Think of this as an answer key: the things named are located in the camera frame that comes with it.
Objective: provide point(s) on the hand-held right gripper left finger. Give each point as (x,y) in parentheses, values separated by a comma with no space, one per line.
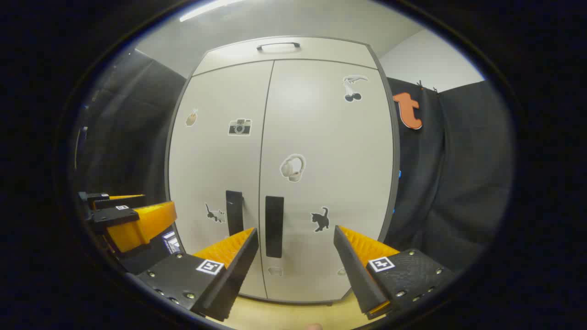
(234,275)

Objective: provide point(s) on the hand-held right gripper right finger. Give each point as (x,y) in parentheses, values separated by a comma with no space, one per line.
(355,275)

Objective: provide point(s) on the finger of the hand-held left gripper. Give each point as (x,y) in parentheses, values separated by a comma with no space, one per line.
(114,215)
(119,201)

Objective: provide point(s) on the white door with camera sticker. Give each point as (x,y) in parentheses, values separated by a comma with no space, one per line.
(215,160)

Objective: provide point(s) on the white double-door shoe cabinet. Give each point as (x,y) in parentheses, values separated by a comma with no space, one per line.
(396,162)

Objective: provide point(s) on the white door with headphone sticker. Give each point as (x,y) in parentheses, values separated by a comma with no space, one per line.
(330,137)

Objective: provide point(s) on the white cabinet drawer front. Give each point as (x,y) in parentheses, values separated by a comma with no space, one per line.
(321,54)

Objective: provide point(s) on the ceiling light strip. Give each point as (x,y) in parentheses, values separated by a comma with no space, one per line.
(206,9)

